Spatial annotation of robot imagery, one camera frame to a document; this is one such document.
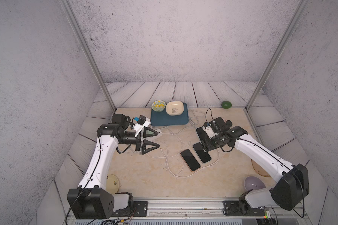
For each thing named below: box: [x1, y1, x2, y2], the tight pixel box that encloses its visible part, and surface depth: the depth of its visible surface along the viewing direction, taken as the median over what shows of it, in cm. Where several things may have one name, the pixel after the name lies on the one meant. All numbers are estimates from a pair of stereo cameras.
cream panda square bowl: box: [165, 100, 185, 117], surface depth 120 cm
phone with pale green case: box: [192, 142, 212, 164], surface depth 93 cm
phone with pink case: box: [180, 148, 201, 173], surface depth 91 cm
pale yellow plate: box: [105, 173, 120, 195], surface depth 84 cm
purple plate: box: [244, 175, 266, 191], surface depth 80 cm
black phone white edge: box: [195, 126, 211, 145], surface depth 82 cm
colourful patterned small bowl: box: [151, 99, 166, 113], surface depth 121 cm
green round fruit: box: [221, 100, 233, 110], surface depth 121 cm
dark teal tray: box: [150, 102, 189, 127], surface depth 113 cm
